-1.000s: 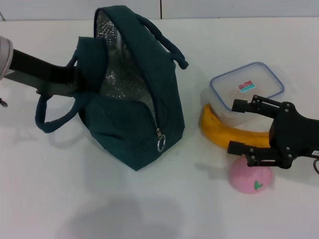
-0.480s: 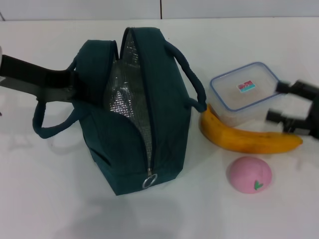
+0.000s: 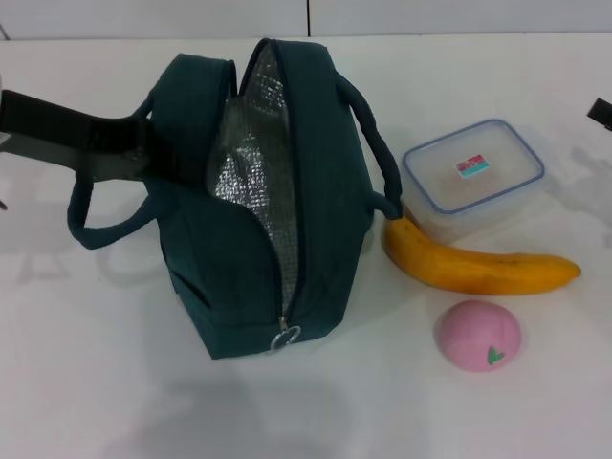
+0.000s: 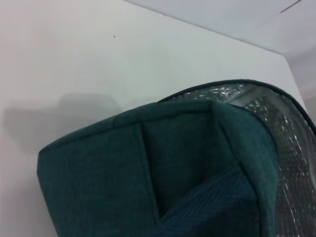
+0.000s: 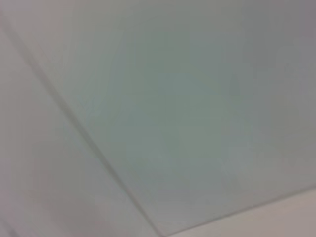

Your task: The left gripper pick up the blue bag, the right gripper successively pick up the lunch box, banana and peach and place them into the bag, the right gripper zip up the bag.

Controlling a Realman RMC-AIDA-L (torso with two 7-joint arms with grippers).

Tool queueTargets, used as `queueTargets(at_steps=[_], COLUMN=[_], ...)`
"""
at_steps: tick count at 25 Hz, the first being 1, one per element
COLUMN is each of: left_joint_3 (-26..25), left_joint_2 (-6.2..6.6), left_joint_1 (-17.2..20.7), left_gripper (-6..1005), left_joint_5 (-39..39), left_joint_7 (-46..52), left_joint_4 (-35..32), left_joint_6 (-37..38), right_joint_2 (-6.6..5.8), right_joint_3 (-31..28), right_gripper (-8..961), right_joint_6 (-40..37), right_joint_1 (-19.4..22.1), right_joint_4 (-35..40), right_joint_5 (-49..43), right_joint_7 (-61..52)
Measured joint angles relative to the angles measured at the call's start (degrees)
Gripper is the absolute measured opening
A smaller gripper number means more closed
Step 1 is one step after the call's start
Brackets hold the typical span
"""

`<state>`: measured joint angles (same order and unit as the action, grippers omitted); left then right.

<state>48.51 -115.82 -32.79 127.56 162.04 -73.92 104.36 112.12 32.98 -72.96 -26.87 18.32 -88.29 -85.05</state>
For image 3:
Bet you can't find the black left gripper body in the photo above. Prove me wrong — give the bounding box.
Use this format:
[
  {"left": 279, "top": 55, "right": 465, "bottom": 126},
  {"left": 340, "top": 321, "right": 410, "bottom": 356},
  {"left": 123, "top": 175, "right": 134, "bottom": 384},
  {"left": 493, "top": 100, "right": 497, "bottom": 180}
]
[{"left": 0, "top": 89, "right": 92, "bottom": 181}]

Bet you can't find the clear plastic blue-rimmed food container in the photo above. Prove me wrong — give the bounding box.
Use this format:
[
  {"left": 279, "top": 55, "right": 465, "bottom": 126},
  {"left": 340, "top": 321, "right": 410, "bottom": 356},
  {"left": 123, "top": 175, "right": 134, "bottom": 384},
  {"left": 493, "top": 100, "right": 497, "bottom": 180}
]
[{"left": 401, "top": 118, "right": 546, "bottom": 240}]

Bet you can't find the yellow banana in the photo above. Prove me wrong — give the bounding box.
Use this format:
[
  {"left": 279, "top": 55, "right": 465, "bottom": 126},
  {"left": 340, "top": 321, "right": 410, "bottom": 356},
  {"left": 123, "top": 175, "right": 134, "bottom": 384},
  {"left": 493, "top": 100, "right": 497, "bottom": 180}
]
[{"left": 384, "top": 215, "right": 582, "bottom": 295}]

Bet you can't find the dark teal insulated lunch bag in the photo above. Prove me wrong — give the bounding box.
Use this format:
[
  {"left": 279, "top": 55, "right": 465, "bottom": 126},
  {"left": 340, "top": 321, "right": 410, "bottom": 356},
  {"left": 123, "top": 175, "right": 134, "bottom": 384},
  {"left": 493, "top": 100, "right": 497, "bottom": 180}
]
[{"left": 66, "top": 37, "right": 405, "bottom": 360}]

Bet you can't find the silver zipper pull ring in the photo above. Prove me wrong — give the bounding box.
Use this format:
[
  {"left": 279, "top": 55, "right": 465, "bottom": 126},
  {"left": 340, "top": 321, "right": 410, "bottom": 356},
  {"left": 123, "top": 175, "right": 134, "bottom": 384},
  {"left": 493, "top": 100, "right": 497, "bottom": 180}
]
[{"left": 270, "top": 315, "right": 302, "bottom": 353}]

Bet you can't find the pink toy peach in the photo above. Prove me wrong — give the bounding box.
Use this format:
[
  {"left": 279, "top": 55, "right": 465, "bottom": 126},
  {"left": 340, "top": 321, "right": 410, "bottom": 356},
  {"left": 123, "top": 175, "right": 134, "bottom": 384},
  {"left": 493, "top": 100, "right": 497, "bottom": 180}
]
[{"left": 433, "top": 300, "right": 523, "bottom": 373}]

